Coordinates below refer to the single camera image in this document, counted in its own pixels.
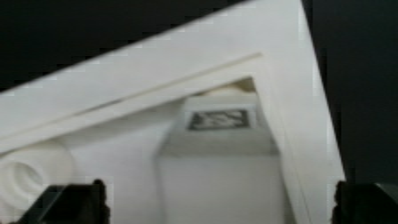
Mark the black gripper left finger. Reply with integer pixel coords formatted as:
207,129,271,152
15,179,109,224

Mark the white square tabletop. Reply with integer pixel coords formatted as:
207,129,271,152
0,0,344,224

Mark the white table leg with tag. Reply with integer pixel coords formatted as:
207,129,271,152
154,86,287,224

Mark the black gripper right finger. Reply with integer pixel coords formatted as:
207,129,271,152
330,181,398,224

